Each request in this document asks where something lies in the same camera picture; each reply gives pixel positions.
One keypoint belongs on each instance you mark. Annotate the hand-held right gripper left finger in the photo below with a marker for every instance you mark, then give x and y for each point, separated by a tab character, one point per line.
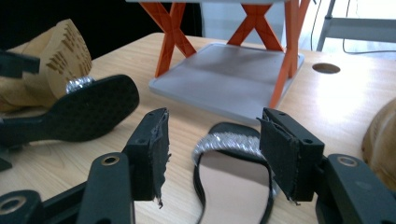
149	155

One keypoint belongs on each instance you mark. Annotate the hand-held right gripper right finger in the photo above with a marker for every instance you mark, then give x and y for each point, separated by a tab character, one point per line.
289	155

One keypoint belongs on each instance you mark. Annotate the tan suede boot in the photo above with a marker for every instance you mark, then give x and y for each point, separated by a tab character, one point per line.
62	53
383	140

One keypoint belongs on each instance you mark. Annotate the grey shoe rack orange legs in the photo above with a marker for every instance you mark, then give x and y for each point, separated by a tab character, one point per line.
224	74

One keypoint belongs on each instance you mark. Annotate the grey metal desk frame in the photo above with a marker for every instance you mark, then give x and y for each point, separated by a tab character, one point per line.
358	28

